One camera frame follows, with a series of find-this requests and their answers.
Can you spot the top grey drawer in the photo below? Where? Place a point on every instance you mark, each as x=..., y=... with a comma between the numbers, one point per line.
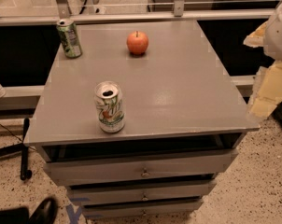
x=74, y=173

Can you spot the white 7up can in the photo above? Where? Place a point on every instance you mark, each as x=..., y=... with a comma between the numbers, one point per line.
x=109, y=105

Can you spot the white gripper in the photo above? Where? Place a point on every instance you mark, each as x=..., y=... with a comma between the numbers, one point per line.
x=279, y=34

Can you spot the green soda can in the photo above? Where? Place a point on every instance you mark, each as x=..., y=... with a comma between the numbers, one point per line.
x=68, y=34

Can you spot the grey drawer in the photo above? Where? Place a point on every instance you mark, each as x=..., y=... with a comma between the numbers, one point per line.
x=74, y=173
x=141, y=208
x=148, y=192

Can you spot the bottom grey drawer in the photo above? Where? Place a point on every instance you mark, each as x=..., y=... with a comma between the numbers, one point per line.
x=141, y=208

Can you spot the grey metal rail frame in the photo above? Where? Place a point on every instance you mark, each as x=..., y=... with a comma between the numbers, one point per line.
x=36, y=12

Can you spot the red apple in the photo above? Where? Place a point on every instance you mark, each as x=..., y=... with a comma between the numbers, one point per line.
x=137, y=42

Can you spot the black shoe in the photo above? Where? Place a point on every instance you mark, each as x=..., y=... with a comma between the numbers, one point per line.
x=45, y=213

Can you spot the middle grey drawer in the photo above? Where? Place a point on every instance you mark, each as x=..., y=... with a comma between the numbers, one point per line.
x=148, y=192

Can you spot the black tripod leg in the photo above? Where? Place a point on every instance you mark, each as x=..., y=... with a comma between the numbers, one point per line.
x=23, y=149

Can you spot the grey drawer cabinet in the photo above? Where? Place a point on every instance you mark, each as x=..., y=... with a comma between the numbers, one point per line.
x=177, y=98

